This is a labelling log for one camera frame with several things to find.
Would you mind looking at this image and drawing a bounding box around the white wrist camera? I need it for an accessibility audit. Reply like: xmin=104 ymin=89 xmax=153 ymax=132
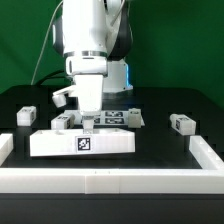
xmin=52 ymin=85 xmax=77 ymax=108

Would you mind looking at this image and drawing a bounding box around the grey cable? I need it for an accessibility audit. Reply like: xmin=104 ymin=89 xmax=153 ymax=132
xmin=30 ymin=0 xmax=66 ymax=86

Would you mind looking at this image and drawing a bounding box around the white square tabletop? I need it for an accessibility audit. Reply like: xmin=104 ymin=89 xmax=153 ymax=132
xmin=30 ymin=128 xmax=135 ymax=157

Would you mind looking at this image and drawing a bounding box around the white U-shaped fence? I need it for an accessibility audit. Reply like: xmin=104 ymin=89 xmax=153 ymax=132
xmin=0 ymin=134 xmax=224 ymax=194

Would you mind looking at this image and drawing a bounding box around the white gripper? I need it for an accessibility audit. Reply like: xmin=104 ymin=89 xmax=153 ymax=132
xmin=65 ymin=57 xmax=107 ymax=133

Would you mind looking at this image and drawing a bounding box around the black cable bundle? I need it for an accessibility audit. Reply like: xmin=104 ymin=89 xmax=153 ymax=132
xmin=34 ymin=69 xmax=73 ymax=87

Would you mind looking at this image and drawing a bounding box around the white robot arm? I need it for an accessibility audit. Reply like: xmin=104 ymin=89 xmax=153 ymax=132
xmin=52 ymin=0 xmax=132 ymax=133

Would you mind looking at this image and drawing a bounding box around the tag marker sheet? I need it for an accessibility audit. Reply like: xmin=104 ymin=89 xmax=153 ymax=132
xmin=64 ymin=110 xmax=145 ymax=128

